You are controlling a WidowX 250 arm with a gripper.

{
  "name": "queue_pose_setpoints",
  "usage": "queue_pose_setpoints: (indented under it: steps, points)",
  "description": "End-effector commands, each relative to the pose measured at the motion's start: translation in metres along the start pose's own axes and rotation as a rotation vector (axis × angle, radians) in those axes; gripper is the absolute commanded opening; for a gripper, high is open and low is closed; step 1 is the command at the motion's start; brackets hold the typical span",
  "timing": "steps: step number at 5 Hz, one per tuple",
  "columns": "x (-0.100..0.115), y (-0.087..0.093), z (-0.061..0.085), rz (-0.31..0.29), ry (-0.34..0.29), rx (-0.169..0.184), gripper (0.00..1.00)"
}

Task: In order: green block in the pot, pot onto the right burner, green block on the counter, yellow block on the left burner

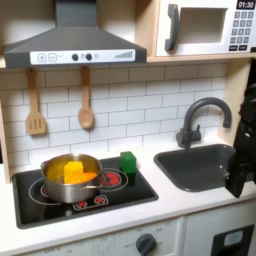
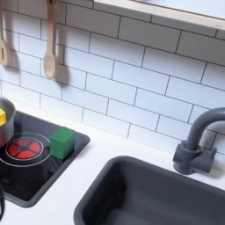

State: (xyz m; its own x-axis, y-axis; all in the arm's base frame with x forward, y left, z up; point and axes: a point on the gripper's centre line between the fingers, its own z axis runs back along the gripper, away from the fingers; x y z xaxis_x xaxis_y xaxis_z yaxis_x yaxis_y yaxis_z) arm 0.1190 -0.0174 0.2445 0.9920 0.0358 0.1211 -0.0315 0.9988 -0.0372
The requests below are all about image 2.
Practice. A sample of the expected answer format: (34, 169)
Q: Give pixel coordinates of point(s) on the slotted wooden spatula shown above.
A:
(3, 52)

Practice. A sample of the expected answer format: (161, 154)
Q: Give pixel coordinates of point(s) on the dark grey tap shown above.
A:
(190, 155)

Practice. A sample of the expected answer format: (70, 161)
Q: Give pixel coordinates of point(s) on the dark grey sink basin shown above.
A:
(152, 196)

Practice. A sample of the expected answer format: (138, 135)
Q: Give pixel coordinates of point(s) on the yellow toy block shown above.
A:
(2, 117)

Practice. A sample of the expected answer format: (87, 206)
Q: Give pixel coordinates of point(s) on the white shelf with wooden edge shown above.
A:
(164, 11)

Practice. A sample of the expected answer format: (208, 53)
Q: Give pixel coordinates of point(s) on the red stove burner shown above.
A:
(24, 148)

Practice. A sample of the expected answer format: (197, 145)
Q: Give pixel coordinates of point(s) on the steel pot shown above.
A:
(6, 129)

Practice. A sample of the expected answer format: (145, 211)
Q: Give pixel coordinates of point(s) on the wooden spoon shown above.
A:
(50, 61)

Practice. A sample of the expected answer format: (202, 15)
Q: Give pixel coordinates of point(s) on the black stove top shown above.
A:
(35, 175)

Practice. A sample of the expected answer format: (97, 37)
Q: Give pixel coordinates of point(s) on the green toy block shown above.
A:
(61, 144)

